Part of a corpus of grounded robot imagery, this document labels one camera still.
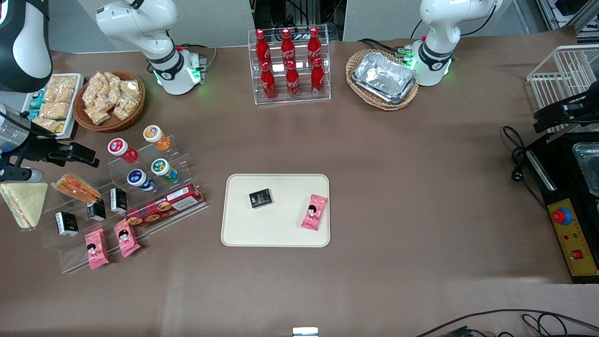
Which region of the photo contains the white rectangular snack tray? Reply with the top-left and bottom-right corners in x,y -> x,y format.
21,73 -> 85,141

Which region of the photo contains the light wicker basket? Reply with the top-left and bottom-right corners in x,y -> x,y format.
346,49 -> 420,111

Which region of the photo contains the long black cable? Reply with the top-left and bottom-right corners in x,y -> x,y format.
414,308 -> 599,337

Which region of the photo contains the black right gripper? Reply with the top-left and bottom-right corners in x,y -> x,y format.
19,132 -> 100,168

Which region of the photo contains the black clamp fixture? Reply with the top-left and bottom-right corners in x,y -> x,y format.
533,82 -> 599,134

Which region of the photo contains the black machine with yellow panel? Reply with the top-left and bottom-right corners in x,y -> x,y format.
524,131 -> 599,285

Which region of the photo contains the clear bag of crackers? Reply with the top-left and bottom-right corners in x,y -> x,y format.
96,72 -> 123,95
119,80 -> 142,101
83,73 -> 106,107
112,95 -> 137,121
86,105 -> 112,125

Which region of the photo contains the large clear acrylic stepped shelf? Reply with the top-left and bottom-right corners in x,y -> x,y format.
40,178 -> 210,274

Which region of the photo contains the aluminium foil tray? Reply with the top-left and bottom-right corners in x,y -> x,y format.
351,70 -> 417,105
353,51 -> 415,98

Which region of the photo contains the pink snack packet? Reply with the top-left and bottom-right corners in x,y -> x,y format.
84,228 -> 110,271
300,194 -> 329,231
113,219 -> 141,258

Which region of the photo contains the red emergency stop button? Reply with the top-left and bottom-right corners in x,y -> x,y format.
551,207 -> 573,226

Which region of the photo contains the steel pan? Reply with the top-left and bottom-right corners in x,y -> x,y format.
572,142 -> 599,197

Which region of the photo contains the clear bag of rice crisps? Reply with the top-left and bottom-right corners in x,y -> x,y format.
32,117 -> 59,135
39,102 -> 71,120
47,75 -> 79,103

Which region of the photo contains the triangle sandwich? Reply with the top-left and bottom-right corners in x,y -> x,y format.
0,182 -> 49,231
51,172 -> 102,204

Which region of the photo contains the beige plastic tray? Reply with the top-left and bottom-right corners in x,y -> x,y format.
220,174 -> 331,248

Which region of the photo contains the red cola bottle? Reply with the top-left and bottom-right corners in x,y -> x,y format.
285,60 -> 301,98
281,28 -> 296,66
310,57 -> 326,97
255,29 -> 272,67
307,27 -> 322,64
260,61 -> 278,100

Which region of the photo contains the orange cap small bottle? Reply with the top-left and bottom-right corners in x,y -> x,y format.
143,125 -> 171,151

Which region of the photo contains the green cap small bottle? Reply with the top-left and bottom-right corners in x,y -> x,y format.
151,159 -> 179,183

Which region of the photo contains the grey arm base cable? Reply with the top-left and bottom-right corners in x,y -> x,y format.
177,42 -> 219,72

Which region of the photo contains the white wire basket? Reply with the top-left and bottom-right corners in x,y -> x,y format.
526,44 -> 599,134

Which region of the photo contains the red cookie box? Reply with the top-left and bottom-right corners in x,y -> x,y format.
125,183 -> 206,228

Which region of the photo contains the black arm base cable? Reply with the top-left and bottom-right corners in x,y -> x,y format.
357,37 -> 409,56

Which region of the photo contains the red cap small bottle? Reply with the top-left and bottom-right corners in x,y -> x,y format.
107,138 -> 139,164

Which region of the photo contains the aluminium frame structure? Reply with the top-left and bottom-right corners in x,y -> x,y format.
536,0 -> 599,45

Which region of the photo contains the black power cable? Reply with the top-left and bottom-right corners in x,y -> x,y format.
502,125 -> 549,212

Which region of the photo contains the brown wicker basket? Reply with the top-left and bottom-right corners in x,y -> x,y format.
73,71 -> 146,132

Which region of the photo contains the clear acrylic bottle rack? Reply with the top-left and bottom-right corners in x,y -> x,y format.
248,27 -> 332,105

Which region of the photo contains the coiled black cable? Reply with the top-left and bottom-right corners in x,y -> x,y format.
521,313 -> 570,337

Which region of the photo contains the small black snack box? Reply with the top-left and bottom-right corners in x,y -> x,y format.
248,188 -> 273,209
110,188 -> 129,215
55,212 -> 79,237
87,199 -> 107,222

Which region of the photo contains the black equipment rack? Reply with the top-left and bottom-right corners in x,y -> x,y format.
252,0 -> 348,43

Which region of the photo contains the blue cap small bottle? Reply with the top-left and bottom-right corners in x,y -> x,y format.
127,168 -> 155,192

